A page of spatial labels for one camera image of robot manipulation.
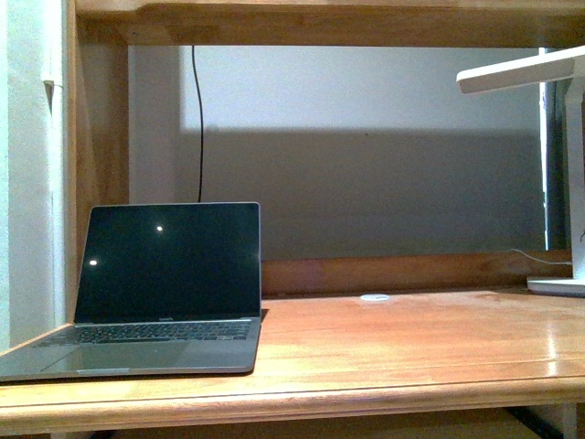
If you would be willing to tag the white desk cable grommet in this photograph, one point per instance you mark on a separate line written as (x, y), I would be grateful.
(375, 298)

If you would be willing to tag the wooden desk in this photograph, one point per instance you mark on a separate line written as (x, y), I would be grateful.
(457, 333)

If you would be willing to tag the grey laptop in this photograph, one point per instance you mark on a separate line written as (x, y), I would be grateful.
(164, 289)

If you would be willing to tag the white desk lamp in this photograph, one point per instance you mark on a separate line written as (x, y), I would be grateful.
(560, 77)

